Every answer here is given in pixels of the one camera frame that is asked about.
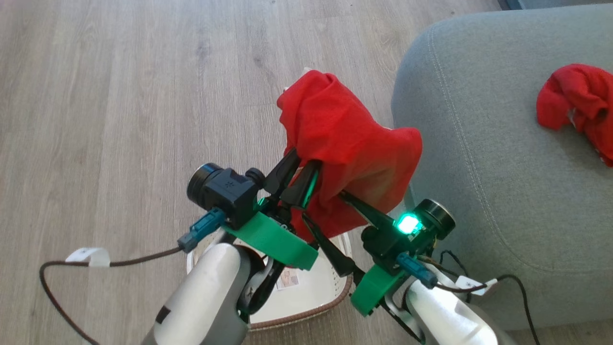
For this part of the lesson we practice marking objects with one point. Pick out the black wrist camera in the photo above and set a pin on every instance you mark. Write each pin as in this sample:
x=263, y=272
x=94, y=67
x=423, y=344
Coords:
x=230, y=189
x=388, y=239

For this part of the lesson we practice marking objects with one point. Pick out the red garment with white trim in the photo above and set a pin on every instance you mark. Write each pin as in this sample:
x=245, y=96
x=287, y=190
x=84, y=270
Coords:
x=582, y=96

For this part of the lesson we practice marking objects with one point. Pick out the white basket with brown rim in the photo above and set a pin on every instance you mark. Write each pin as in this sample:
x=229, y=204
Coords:
x=316, y=292

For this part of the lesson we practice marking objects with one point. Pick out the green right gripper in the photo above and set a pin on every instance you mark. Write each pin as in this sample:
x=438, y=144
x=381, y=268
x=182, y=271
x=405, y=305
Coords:
x=376, y=287

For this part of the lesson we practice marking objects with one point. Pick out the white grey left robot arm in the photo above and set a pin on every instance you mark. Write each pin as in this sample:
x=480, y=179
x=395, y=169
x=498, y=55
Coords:
x=206, y=297

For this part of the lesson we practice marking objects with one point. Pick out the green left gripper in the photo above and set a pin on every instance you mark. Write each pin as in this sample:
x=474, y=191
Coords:
x=278, y=242

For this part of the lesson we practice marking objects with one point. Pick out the grey fabric sofa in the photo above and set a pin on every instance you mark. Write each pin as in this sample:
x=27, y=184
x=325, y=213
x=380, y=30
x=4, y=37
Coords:
x=503, y=167

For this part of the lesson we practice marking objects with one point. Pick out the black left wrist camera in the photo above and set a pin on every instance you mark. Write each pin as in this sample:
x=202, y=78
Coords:
x=230, y=189

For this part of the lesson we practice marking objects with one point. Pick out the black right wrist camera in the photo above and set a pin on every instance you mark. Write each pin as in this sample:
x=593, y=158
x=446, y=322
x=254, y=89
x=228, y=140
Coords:
x=388, y=239

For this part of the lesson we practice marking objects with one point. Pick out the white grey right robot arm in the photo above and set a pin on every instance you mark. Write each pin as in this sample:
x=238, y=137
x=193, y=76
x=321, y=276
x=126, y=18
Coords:
x=445, y=318

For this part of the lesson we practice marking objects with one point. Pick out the white paper basket label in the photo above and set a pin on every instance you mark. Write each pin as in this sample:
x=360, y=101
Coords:
x=288, y=280

